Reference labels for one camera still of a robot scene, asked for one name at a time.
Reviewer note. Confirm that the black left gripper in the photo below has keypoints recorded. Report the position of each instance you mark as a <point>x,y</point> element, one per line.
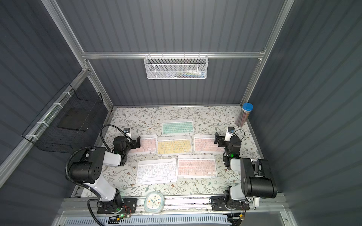
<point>134,142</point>

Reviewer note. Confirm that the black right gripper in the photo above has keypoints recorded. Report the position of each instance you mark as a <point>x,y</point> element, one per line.
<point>221,141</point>

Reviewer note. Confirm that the white keyboard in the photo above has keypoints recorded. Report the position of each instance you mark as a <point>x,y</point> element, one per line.
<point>156,171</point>

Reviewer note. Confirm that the pink keyboard front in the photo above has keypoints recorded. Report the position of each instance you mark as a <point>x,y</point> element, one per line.
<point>196,166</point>

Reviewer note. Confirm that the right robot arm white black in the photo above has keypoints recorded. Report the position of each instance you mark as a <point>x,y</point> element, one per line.
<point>256,179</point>

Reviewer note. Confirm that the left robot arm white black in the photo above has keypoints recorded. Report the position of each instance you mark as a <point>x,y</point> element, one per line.
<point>84,168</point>

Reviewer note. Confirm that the pink keyboard left row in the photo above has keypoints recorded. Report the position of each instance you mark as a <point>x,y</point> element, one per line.
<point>148,144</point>

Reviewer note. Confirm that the pink keyboard row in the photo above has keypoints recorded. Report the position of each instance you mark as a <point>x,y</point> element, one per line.
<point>205,144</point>
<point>148,144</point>

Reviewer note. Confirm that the pink keyboard right row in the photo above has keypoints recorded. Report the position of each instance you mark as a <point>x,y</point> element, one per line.
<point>205,144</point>

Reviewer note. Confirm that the yellow keyboard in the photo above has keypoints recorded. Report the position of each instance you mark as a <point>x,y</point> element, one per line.
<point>174,145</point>

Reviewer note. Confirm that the blue lid pencil tube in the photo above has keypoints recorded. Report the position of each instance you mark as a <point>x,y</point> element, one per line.
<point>246,109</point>

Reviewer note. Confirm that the green keyboard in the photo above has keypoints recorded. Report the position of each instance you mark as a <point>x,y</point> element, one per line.
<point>177,127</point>

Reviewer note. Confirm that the mint analog clock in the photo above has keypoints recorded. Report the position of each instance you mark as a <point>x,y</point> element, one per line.
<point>154,202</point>

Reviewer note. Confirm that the black pad in basket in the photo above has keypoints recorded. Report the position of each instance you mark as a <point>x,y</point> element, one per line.
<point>75,119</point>

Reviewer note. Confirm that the pens in white basket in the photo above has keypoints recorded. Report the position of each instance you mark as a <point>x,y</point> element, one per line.
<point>189,74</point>

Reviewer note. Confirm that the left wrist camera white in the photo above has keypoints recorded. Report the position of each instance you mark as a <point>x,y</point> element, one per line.
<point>127,132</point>

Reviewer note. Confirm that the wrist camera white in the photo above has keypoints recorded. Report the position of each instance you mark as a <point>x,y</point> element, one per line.
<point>127,132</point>
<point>229,133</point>

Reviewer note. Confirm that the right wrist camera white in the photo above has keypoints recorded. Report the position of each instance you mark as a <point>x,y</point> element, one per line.
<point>229,133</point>

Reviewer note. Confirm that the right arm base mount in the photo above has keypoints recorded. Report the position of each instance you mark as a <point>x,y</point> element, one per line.
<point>221,203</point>

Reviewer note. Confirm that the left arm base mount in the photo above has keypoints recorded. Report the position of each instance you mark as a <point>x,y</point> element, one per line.
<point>127,206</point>

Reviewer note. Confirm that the white wire mesh basket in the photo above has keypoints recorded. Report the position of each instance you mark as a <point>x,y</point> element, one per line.
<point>157,67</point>

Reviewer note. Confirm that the black wire basket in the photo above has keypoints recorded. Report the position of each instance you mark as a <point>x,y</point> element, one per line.
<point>44,133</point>

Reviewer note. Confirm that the white ventilated cable duct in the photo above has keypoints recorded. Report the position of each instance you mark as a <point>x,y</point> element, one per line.
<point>167,220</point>

